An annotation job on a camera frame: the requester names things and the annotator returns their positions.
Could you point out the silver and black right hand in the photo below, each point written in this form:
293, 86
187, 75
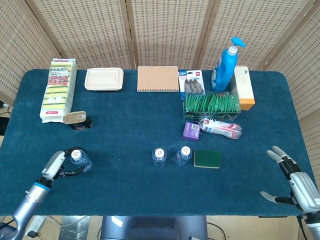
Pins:
302, 183

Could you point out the black and silver left hand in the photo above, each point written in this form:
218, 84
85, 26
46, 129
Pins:
53, 165

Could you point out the small clear water bottle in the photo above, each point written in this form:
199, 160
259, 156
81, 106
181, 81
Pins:
159, 158
82, 161
183, 155

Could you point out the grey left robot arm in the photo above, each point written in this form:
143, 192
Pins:
27, 205

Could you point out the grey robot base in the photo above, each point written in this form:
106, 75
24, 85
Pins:
152, 228

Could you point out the black tin with gold lid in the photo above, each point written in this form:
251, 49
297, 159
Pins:
77, 120

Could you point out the white power strip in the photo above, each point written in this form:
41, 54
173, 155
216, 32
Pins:
38, 222

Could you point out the shiny metal table leg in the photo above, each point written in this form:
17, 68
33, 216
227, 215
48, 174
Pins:
75, 228

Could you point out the black plug adapter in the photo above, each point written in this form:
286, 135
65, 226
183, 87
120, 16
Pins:
31, 234

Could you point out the yellow sponge multipack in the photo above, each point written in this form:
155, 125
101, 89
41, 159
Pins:
58, 91

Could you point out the green scouring sponge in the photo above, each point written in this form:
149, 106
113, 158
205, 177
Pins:
207, 158

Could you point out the beige lidded food container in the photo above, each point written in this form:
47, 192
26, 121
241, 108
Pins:
103, 79

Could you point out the red and white plastic pouch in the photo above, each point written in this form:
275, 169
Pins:
220, 127

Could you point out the white and orange carton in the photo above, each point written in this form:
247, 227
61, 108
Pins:
243, 87

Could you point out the dark blue table mat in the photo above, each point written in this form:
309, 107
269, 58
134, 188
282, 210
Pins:
155, 110

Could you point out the clear box of green packets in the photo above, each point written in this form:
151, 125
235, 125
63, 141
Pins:
212, 105

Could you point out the small purple box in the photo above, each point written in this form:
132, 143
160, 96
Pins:
192, 131

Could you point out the brown spiral notebook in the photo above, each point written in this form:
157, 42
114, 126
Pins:
158, 78

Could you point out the blue pump dispenser bottle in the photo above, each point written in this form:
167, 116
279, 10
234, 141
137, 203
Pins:
223, 68

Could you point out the binder clip blister pack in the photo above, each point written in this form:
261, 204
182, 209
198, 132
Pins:
191, 83

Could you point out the woven bamboo folding screen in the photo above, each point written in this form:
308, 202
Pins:
162, 30

